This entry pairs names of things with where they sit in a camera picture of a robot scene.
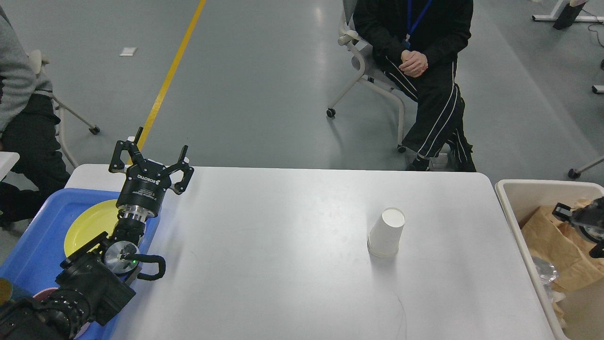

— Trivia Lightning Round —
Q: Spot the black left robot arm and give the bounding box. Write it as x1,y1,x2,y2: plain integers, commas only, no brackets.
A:
1,127,194,340

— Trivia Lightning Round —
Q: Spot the person in black trousers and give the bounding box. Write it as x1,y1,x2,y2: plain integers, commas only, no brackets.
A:
0,11,70,230

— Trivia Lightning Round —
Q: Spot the person in striped black tracksuit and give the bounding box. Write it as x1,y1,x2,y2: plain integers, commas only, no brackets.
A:
353,0,476,172

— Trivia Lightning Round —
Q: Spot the white side table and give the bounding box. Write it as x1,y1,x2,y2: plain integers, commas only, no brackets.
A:
0,151,20,182

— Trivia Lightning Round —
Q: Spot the beige plastic bin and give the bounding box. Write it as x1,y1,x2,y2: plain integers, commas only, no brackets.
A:
495,180,604,340

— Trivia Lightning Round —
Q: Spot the yellow plastic plate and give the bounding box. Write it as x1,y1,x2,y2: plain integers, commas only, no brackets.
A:
63,199,119,257

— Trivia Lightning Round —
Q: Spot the white paper scrap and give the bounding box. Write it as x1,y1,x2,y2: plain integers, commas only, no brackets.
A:
119,47,138,57

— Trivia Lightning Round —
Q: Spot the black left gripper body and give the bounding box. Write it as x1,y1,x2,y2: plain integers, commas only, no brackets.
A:
116,161,172,218

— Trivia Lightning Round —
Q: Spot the white desk leg base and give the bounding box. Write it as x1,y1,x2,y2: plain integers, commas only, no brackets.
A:
531,0,604,28

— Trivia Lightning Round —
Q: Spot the white office chair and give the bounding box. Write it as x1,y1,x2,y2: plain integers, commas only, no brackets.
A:
326,0,406,153

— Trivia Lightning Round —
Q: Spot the brown paper ball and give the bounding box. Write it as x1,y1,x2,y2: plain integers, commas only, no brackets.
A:
572,199,593,210

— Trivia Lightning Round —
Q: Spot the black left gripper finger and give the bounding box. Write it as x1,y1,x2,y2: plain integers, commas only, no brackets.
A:
160,145,194,195
109,127,145,174

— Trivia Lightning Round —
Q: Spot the brown paper bag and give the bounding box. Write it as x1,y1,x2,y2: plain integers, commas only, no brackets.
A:
520,205,604,326

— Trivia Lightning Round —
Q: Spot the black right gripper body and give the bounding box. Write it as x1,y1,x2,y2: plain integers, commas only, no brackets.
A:
571,197,604,243

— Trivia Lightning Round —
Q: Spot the dark teal mug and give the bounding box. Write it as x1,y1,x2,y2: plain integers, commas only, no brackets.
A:
0,278,17,305

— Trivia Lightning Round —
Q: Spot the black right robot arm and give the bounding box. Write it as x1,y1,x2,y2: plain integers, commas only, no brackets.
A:
552,197,604,258

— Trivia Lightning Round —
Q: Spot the white paper cup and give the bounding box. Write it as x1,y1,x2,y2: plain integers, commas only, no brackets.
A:
367,207,406,258

